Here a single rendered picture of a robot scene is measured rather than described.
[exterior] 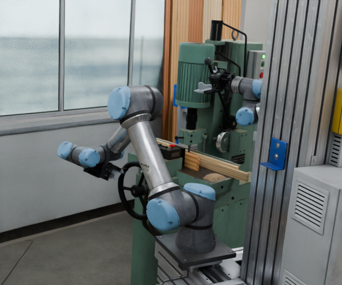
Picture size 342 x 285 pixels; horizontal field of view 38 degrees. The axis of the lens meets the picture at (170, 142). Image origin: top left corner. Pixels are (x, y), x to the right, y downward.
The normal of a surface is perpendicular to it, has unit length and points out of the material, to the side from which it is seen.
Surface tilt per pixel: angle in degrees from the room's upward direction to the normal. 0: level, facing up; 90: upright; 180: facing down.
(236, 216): 90
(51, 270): 0
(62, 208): 90
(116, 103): 84
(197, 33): 87
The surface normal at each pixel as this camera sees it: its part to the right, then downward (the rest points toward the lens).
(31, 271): 0.07, -0.96
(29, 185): 0.67, 0.23
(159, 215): -0.67, 0.25
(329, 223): -0.89, 0.06
